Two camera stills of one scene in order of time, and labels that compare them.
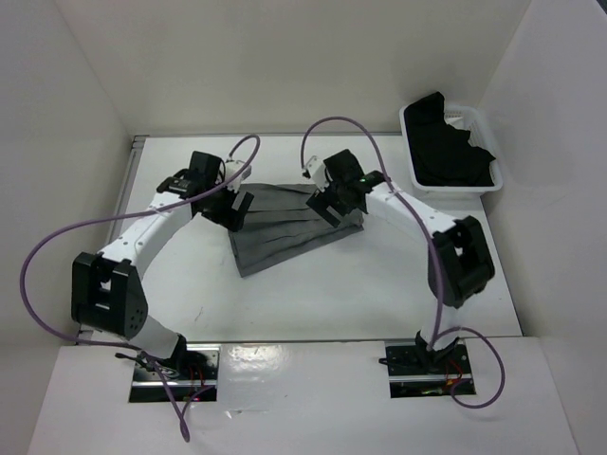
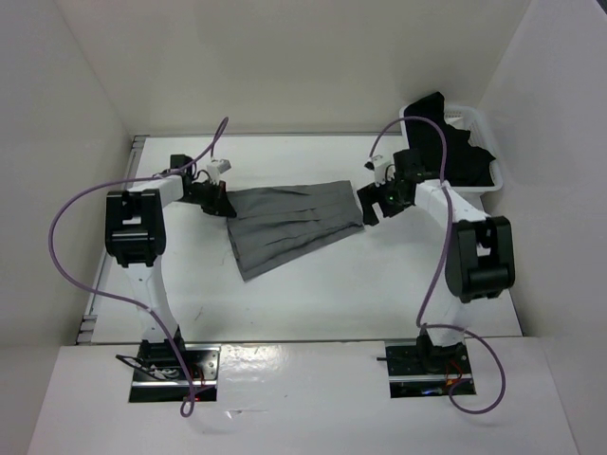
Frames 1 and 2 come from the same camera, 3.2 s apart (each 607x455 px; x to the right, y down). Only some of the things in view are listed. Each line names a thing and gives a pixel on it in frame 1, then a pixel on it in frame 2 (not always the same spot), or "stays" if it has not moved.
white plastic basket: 469,118 stays
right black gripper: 321,199 → 372,194
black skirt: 441,154 stays
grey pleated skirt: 281,224 stays
